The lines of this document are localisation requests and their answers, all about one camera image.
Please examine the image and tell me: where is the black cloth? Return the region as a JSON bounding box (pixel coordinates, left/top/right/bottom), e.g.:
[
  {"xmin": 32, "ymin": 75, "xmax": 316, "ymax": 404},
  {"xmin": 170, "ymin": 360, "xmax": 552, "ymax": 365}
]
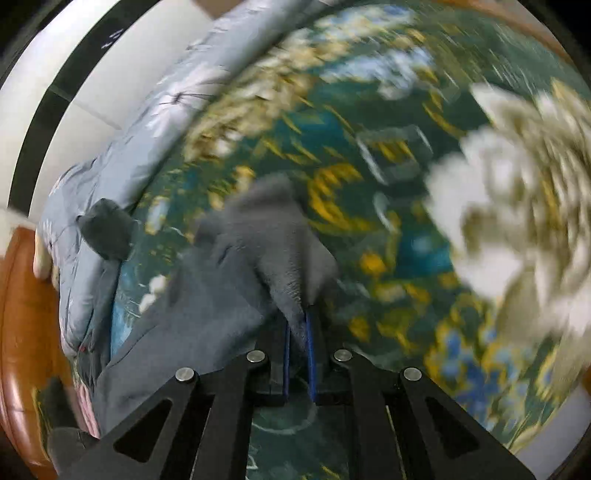
[{"xmin": 39, "ymin": 376, "xmax": 81, "ymax": 432}]

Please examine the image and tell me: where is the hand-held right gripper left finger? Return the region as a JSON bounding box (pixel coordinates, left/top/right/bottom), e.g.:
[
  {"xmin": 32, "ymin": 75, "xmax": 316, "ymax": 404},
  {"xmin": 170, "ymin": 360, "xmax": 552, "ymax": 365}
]
[{"xmin": 60, "ymin": 320, "xmax": 291, "ymax": 480}]

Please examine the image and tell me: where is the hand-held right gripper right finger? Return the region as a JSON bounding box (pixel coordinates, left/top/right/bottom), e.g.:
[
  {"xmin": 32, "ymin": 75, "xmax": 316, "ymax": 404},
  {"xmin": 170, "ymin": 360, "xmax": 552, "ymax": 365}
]
[{"xmin": 305, "ymin": 305, "xmax": 536, "ymax": 480}]

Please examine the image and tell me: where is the black wall trim strip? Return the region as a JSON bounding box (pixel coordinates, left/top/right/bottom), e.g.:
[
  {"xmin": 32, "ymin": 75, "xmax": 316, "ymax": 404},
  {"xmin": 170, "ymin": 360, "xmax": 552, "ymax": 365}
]
[{"xmin": 11, "ymin": 0, "xmax": 195, "ymax": 217}]

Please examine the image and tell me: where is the dark grey cloth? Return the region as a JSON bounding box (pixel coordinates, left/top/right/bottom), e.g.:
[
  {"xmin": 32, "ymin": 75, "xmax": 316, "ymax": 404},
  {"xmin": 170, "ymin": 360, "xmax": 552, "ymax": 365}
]
[{"xmin": 78, "ymin": 198, "xmax": 139, "ymax": 262}]

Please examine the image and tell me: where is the pink cloth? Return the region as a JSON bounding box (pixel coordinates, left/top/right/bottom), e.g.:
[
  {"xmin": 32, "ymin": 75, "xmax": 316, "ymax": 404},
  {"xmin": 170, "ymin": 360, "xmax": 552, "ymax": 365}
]
[{"xmin": 76, "ymin": 381, "xmax": 101, "ymax": 438}]

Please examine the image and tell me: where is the wooden headboard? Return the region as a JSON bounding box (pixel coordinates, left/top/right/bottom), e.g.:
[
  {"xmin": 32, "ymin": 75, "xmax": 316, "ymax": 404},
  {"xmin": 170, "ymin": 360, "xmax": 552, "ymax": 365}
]
[{"xmin": 0, "ymin": 226, "xmax": 77, "ymax": 480}]

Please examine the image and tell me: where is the grey-blue floral quilt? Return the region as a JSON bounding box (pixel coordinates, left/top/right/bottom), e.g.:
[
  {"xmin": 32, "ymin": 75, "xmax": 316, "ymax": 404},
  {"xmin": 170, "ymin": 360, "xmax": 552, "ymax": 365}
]
[{"xmin": 36, "ymin": 0, "xmax": 338, "ymax": 370}]

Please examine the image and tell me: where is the grey sweater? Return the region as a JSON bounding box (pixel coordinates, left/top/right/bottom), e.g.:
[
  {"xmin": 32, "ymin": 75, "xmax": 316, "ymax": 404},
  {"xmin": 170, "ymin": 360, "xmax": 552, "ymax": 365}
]
[{"xmin": 92, "ymin": 173, "xmax": 340, "ymax": 437}]

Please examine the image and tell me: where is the green floral bed sheet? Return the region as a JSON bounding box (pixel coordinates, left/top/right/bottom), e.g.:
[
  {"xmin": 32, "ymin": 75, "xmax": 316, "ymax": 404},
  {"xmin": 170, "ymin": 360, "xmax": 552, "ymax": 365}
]
[{"xmin": 108, "ymin": 0, "xmax": 591, "ymax": 480}]

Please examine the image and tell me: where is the white fluffy cloth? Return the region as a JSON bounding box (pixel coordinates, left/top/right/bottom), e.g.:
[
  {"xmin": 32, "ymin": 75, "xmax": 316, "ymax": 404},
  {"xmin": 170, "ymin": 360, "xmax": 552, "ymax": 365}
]
[{"xmin": 0, "ymin": 207, "xmax": 54, "ymax": 280}]

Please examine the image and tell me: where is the wooden bed board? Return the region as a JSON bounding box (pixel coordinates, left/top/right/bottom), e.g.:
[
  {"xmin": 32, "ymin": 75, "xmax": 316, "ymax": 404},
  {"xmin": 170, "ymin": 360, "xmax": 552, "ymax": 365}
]
[{"xmin": 434, "ymin": 0, "xmax": 578, "ymax": 65}]

